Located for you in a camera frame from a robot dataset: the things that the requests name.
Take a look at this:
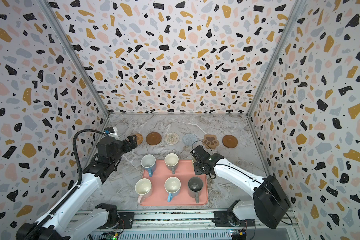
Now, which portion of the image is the brown paw shaped coaster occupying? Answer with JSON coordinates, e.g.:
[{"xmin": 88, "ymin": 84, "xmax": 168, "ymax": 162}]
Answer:
[{"xmin": 202, "ymin": 135, "xmax": 219, "ymax": 149}]

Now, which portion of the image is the blue grey woven coaster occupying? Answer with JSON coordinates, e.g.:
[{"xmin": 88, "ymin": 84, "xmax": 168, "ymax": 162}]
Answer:
[{"xmin": 182, "ymin": 133, "xmax": 198, "ymax": 146}]

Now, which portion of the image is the woven rattan coaster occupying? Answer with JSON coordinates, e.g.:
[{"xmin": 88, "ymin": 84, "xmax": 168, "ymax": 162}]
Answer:
[{"xmin": 136, "ymin": 134, "xmax": 144, "ymax": 145}]

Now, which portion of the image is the beige braided round coaster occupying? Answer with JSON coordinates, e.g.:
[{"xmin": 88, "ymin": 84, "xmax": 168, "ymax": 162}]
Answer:
[{"xmin": 165, "ymin": 133, "xmax": 180, "ymax": 145}]

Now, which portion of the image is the dark brown wooden coaster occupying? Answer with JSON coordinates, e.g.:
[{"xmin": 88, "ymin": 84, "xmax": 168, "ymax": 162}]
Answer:
[{"xmin": 146, "ymin": 132, "xmax": 162, "ymax": 146}]

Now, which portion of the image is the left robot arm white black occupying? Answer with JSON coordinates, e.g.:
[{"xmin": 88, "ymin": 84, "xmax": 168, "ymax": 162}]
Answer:
[{"xmin": 16, "ymin": 135, "xmax": 138, "ymax": 240}]

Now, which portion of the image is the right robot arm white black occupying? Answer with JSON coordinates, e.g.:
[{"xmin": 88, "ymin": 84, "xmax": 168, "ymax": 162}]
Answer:
[{"xmin": 191, "ymin": 146, "xmax": 291, "ymax": 229}]

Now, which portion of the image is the dark grey mug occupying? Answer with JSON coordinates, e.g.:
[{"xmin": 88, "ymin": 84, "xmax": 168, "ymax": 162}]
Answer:
[{"xmin": 188, "ymin": 177, "xmax": 204, "ymax": 204}]

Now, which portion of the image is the pink rectangular tray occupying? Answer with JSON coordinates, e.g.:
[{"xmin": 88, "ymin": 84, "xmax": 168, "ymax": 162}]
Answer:
[{"xmin": 135, "ymin": 160, "xmax": 209, "ymax": 207}]

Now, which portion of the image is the right circuit board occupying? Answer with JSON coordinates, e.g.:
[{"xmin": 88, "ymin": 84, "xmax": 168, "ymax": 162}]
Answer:
[{"xmin": 231, "ymin": 230, "xmax": 247, "ymax": 240}]

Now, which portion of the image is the circuit board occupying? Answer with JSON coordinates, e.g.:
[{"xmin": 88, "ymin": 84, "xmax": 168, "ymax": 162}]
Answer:
[
  {"xmin": 231, "ymin": 230, "xmax": 247, "ymax": 240},
  {"xmin": 105, "ymin": 232, "xmax": 122, "ymax": 240}
]

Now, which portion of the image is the left circuit board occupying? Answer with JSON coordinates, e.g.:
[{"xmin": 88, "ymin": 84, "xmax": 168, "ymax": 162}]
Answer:
[{"xmin": 105, "ymin": 232, "xmax": 122, "ymax": 240}]

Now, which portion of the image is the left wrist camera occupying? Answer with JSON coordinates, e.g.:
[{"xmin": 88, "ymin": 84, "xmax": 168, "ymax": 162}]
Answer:
[{"xmin": 97, "ymin": 127, "xmax": 120, "ymax": 159}]

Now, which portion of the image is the cream mug grey handle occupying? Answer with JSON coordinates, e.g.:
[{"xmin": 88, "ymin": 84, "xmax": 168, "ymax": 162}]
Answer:
[{"xmin": 165, "ymin": 153, "xmax": 179, "ymax": 175}]

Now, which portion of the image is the cream mug blue handle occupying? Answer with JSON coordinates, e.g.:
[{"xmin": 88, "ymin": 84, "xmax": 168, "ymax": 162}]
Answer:
[{"xmin": 165, "ymin": 177, "xmax": 181, "ymax": 203}]

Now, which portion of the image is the grey mug blue handle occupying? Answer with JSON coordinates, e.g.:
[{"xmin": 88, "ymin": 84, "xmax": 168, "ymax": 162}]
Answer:
[{"xmin": 141, "ymin": 155, "xmax": 157, "ymax": 177}]

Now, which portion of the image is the cream mug pink handle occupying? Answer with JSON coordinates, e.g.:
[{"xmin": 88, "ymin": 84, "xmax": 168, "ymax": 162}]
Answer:
[{"xmin": 135, "ymin": 179, "xmax": 153, "ymax": 205}]

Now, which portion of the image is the aluminium mounting rail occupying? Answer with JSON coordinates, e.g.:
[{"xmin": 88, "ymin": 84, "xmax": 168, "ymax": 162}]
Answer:
[{"xmin": 41, "ymin": 208, "xmax": 304, "ymax": 240}]

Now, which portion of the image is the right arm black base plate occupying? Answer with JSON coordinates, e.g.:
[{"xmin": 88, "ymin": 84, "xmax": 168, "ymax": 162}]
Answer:
[{"xmin": 212, "ymin": 210, "xmax": 255, "ymax": 228}]

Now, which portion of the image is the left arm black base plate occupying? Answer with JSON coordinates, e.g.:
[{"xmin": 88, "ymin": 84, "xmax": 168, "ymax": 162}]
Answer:
[{"xmin": 97, "ymin": 212, "xmax": 135, "ymax": 230}]

